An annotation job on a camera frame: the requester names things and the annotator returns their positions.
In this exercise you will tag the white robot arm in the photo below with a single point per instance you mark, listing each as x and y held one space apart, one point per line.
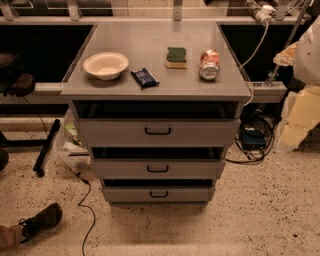
304 56

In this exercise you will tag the grey middle drawer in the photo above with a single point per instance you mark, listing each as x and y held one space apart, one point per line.
163 162

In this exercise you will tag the grey bottom drawer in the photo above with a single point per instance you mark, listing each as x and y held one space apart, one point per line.
158 190

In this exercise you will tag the black bar on floor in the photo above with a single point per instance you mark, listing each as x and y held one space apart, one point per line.
47 143

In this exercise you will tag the green yellow sponge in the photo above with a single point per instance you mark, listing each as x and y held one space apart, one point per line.
176 58

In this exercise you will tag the grey top drawer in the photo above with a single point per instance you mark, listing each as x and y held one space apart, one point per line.
103 125

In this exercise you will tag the dark office chair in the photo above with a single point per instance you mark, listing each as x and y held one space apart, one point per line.
14 80

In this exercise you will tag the dark shoe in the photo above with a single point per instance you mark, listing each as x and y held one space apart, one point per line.
45 220

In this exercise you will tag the crushed red soda can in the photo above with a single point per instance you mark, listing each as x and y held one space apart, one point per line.
209 65

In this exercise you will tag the white power strip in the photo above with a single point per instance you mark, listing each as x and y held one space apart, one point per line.
263 13

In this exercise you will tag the grey drawer cabinet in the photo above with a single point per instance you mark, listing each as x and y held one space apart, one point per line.
181 93

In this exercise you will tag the clear plastic bag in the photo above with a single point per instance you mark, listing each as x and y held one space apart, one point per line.
69 147

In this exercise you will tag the metal diagonal pole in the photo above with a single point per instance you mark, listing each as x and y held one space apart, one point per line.
295 8

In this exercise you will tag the grey drawer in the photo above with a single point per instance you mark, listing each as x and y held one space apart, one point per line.
103 125
158 190
163 162

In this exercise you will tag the dark blue snack packet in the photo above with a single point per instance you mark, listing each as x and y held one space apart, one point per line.
144 78

